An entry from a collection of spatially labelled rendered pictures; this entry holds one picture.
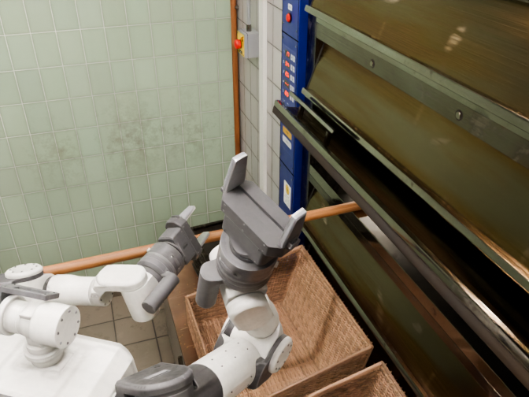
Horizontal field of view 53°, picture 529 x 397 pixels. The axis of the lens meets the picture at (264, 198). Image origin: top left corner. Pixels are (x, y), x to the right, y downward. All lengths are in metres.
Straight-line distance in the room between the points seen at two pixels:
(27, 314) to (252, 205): 0.39
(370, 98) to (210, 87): 1.32
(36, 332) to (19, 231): 2.05
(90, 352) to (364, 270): 0.97
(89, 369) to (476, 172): 0.81
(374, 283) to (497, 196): 0.63
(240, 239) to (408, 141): 0.69
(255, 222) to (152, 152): 2.07
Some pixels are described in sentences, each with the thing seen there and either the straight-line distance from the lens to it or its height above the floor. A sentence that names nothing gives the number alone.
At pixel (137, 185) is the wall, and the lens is 2.80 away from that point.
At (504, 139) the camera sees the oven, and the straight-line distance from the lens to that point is 1.06.
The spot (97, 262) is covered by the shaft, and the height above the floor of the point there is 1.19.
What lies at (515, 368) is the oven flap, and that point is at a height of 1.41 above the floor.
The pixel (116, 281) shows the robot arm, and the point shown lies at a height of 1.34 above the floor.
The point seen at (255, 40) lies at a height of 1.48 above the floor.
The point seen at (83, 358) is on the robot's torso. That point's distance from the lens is 0.95.
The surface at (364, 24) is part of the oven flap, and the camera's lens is 1.42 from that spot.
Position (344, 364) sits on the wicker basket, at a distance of 1.68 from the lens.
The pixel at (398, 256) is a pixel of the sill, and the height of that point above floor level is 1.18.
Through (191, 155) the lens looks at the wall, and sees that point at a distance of 2.77.
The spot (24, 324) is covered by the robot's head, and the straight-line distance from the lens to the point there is 0.90.
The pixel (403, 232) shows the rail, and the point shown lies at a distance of 1.12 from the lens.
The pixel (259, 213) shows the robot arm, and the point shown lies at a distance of 0.70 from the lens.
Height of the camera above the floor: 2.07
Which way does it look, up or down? 32 degrees down
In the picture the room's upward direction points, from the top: straight up
